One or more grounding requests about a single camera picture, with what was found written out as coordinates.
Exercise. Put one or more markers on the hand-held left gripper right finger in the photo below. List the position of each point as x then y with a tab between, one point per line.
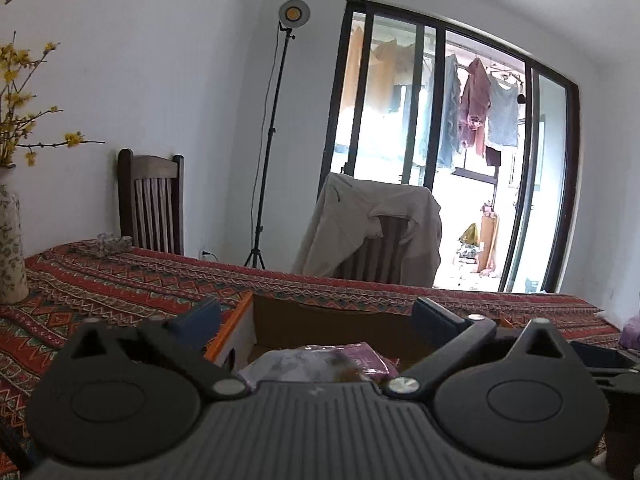
435	317

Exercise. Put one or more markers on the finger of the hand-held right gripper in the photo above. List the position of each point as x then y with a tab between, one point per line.
620	379
597	355

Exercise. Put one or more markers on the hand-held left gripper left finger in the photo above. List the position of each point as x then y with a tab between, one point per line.
197	322

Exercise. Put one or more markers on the pink snack packet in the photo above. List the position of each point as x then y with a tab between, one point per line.
370	360

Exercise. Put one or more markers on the clear purple snack packet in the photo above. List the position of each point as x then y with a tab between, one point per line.
285	365

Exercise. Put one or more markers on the orange cardboard box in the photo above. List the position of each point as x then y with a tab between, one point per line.
325	325

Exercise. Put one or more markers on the purple tissue pack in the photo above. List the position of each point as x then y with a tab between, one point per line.
631	332

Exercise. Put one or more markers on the patterned red tablecloth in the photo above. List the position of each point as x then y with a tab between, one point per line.
125	280

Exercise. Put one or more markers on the jacket-covered wooden chair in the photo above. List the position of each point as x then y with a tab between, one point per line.
380	250

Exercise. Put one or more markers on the yellow bag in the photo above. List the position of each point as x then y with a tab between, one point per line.
470	233

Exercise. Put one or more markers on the wooden balcony cabinet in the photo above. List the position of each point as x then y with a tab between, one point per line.
488	240

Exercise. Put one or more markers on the small floral box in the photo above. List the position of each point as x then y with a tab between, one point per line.
115	244

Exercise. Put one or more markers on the dark wooden chair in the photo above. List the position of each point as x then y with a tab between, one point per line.
150	200

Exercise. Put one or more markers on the dark hanging shorts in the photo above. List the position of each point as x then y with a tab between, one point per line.
492	156

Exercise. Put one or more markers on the floral ceramic vase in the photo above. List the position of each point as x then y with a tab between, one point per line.
12	240

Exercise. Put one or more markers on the blue hanging garment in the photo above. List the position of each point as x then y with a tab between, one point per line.
445	110

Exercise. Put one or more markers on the floor lamp on tripod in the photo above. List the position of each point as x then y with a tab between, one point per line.
272	125

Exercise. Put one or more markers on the light blue hanging top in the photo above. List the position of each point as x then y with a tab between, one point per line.
504	115

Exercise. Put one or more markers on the beige hanging garment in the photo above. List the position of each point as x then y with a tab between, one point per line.
392	67
354	65

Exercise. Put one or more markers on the yellow flower branches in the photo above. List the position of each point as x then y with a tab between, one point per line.
15	110

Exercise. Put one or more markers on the wall outlet with plug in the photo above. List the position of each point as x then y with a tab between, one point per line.
204	254

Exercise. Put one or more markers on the black sliding door frame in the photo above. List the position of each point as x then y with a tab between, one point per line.
435	110

